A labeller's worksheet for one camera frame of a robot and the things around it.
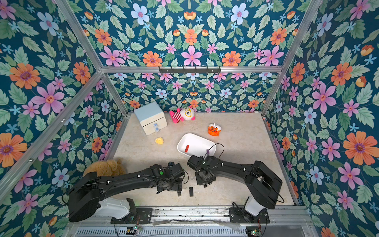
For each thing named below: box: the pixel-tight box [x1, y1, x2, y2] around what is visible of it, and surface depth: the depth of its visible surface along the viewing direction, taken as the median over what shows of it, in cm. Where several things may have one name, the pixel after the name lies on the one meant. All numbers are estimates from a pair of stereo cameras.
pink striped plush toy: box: [169, 106, 197, 124], surface depth 113 cm
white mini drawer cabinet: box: [133, 101, 168, 136], surface depth 103 cm
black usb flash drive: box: [189, 186, 194, 198], surface depth 83 cm
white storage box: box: [177, 132, 217, 158], surface depth 100 cm
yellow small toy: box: [154, 137, 164, 145], surface depth 103 cm
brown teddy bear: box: [82, 158, 126, 177], surface depth 73 cm
